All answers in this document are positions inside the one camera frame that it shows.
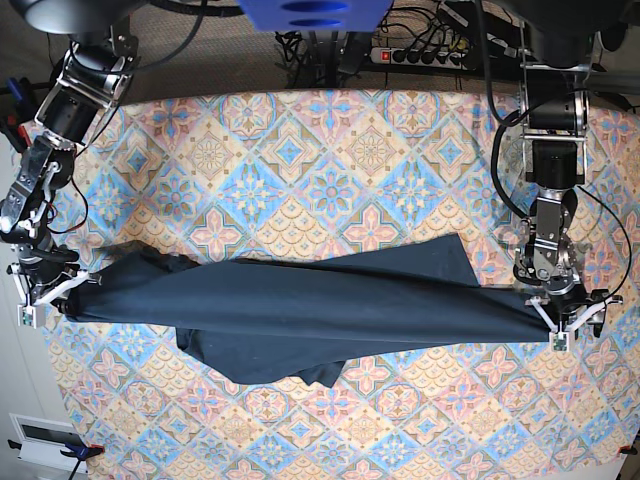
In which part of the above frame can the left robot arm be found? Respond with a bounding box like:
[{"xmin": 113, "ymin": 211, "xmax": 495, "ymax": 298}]
[{"xmin": 490, "ymin": 1, "xmax": 631, "ymax": 347}]

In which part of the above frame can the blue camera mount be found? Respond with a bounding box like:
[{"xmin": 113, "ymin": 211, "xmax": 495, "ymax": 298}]
[{"xmin": 238, "ymin": 0, "xmax": 392, "ymax": 32}]

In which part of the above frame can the white wall outlet box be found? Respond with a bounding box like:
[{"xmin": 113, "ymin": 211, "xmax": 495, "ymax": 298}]
[{"xmin": 9, "ymin": 413, "xmax": 81, "ymax": 473}]

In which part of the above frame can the table clamp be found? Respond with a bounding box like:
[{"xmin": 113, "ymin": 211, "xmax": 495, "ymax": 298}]
[
  {"xmin": 1, "ymin": 77, "xmax": 34, "ymax": 153},
  {"xmin": 7, "ymin": 440, "xmax": 104, "ymax": 479},
  {"xmin": 618, "ymin": 445, "xmax": 639, "ymax": 456}
]

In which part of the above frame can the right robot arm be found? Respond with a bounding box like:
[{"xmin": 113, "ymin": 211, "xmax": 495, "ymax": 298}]
[{"xmin": 1, "ymin": 17, "xmax": 138, "ymax": 328}]

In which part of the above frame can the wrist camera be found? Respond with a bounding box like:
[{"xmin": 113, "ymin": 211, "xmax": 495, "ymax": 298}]
[
  {"xmin": 549, "ymin": 331, "xmax": 574, "ymax": 352},
  {"xmin": 17, "ymin": 305, "xmax": 46, "ymax": 329}
]

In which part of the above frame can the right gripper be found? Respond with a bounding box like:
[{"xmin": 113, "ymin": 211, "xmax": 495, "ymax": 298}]
[{"xmin": 7, "ymin": 244, "xmax": 102, "ymax": 315}]

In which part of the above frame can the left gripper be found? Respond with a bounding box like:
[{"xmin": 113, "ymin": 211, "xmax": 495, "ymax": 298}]
[{"xmin": 527, "ymin": 279, "xmax": 623, "ymax": 336}]

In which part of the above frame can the lower left table clamp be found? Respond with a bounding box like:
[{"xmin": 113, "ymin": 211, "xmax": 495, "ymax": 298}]
[{"xmin": 7, "ymin": 440, "xmax": 104, "ymax": 479}]

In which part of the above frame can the upper left table clamp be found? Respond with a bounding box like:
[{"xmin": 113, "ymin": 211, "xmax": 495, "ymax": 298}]
[{"xmin": 1, "ymin": 77, "xmax": 34, "ymax": 153}]

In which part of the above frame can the white power strip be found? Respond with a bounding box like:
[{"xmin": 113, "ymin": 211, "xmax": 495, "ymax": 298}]
[{"xmin": 369, "ymin": 47, "xmax": 465, "ymax": 70}]

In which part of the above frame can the dark blue t-shirt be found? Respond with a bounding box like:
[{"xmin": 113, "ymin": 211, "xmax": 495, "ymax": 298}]
[{"xmin": 62, "ymin": 235, "xmax": 549, "ymax": 387}]

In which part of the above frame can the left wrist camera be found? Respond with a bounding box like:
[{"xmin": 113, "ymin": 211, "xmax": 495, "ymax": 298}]
[{"xmin": 549, "ymin": 331, "xmax": 574, "ymax": 352}]

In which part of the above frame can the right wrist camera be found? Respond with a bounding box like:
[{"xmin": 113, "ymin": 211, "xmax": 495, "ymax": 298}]
[{"xmin": 17, "ymin": 305, "xmax": 46, "ymax": 329}]

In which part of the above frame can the lower right table clamp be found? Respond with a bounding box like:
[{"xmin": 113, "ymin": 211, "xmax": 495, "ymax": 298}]
[{"xmin": 618, "ymin": 445, "xmax": 639, "ymax": 456}]

